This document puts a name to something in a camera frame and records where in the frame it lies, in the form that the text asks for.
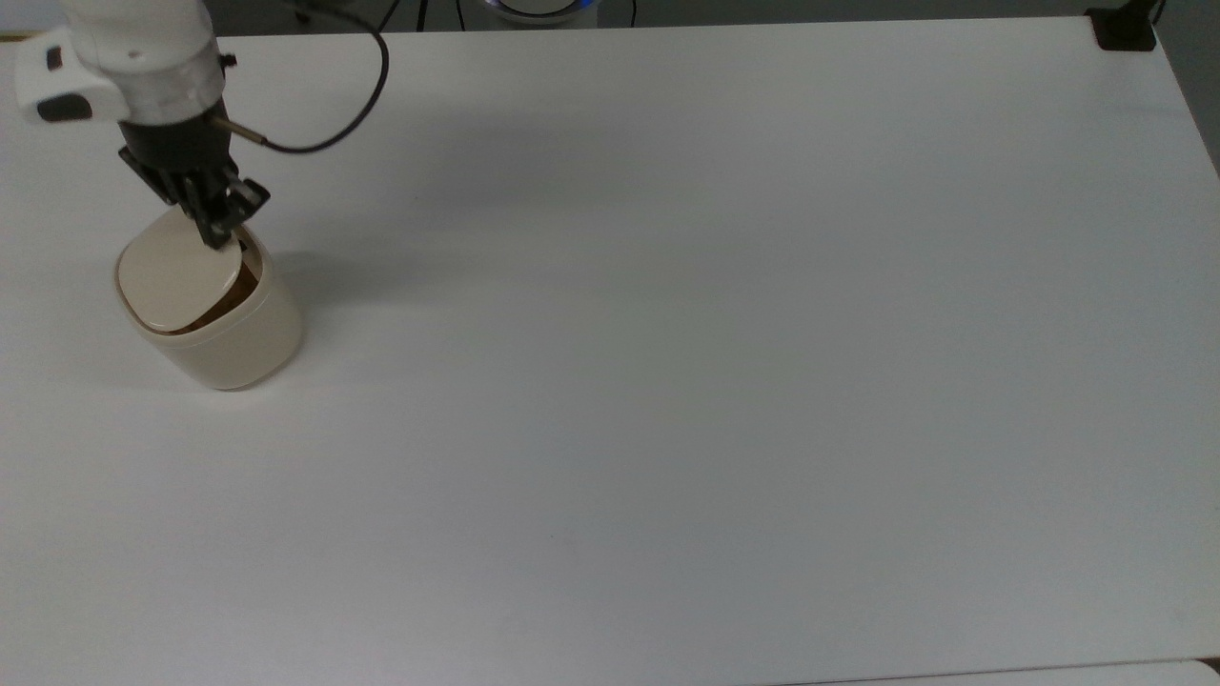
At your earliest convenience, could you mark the cream bin lid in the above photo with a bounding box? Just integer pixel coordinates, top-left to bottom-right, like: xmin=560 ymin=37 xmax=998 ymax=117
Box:
xmin=116 ymin=207 xmax=245 ymax=334

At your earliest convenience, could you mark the robot base with blue ring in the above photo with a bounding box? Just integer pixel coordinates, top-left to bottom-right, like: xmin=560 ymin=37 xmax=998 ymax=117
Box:
xmin=481 ymin=0 xmax=603 ymax=27

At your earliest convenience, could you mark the black corner clamp mount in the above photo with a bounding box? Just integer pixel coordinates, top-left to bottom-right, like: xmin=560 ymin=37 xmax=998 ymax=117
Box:
xmin=1085 ymin=0 xmax=1166 ymax=52

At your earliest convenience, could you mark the cream trash bin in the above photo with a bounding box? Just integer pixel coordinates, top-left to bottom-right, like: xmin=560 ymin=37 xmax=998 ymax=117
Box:
xmin=114 ymin=205 xmax=306 ymax=392

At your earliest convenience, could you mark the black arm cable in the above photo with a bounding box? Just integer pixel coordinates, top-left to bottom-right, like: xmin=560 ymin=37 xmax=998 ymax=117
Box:
xmin=212 ymin=0 xmax=391 ymax=154

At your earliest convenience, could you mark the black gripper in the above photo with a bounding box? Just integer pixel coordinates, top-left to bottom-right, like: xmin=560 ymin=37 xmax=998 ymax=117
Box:
xmin=117 ymin=112 xmax=273 ymax=252

